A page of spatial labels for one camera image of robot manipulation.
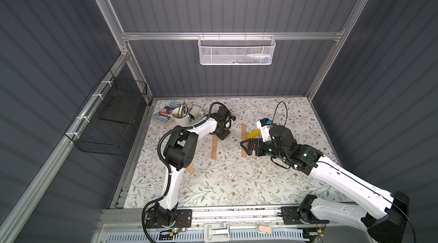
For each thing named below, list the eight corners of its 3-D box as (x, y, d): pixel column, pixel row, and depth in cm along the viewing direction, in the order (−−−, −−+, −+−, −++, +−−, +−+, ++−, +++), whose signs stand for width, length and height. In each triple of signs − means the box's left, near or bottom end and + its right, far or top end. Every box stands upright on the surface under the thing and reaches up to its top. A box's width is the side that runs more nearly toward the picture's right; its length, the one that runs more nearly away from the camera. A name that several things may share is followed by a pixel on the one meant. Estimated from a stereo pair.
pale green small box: (188, 118, 112) (187, 113, 107) (195, 110, 116) (194, 105, 112) (196, 122, 110) (195, 116, 106) (203, 114, 114) (202, 108, 110)
